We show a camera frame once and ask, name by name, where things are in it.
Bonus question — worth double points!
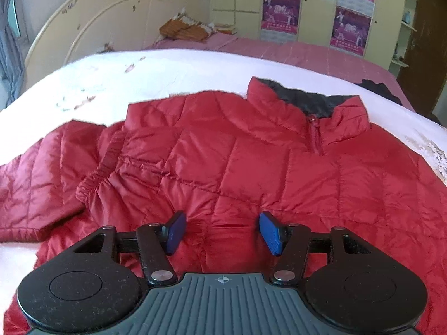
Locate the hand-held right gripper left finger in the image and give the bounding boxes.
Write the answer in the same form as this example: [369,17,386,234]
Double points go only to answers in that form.
[72,210,187,286]

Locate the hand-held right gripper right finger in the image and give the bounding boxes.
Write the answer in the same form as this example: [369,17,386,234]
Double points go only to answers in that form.
[259,211,376,286]

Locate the red quilted jacket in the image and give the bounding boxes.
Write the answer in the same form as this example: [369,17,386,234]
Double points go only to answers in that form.
[0,76,447,335]

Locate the white floral blanket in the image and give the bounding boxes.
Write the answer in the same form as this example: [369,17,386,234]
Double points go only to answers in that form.
[0,48,447,273]

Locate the dark cloth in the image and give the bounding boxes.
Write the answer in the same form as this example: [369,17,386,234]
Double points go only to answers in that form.
[354,79,403,105]

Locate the pink bedsheet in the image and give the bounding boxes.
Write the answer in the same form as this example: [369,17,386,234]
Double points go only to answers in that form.
[145,33,420,112]

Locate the orange patterned cloth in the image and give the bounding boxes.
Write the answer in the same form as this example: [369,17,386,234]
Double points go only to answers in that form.
[159,7,239,43]

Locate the cream wooden headboard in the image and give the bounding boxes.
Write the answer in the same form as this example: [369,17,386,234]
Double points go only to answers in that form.
[24,0,213,74]

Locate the cream wardrobe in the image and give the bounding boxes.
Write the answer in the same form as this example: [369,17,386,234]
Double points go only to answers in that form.
[210,0,409,60]

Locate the blue curtain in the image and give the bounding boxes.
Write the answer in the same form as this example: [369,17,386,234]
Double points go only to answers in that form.
[0,0,28,109]

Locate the cream corner shelf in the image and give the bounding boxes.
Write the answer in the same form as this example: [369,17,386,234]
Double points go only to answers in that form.
[390,0,424,70]

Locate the brown wooden door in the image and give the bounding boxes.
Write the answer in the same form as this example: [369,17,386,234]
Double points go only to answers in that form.
[397,0,447,126]

